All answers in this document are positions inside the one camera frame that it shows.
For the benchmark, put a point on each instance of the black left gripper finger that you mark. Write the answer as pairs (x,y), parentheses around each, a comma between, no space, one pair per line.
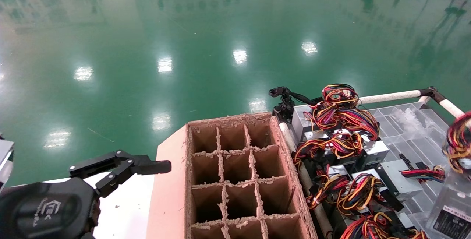
(147,166)

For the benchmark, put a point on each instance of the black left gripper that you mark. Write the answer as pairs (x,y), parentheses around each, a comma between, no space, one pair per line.
(48,209)

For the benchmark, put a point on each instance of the silver labelled power supply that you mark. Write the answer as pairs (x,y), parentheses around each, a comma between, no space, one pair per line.
(450,220)

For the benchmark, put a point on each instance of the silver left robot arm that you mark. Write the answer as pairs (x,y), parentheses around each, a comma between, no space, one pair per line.
(5,161)

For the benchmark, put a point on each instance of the brown cardboard box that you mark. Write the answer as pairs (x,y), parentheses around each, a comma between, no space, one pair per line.
(169,194)

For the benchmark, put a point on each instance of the cardboard divider grid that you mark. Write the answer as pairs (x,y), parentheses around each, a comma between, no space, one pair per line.
(222,184)

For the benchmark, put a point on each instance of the grey metal power supply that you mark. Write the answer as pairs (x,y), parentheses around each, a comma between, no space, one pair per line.
(301,119)

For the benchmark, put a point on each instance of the white silver power supply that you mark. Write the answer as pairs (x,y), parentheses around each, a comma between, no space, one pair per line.
(377,150)

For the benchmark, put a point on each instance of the flat grey power supply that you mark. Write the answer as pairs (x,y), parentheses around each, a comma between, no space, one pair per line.
(399,180)

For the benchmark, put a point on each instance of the clear plastic compartment tray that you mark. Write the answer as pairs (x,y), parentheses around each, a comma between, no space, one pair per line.
(404,139)

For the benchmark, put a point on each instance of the black rail corner clamp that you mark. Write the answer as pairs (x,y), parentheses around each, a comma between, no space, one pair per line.
(432,92)

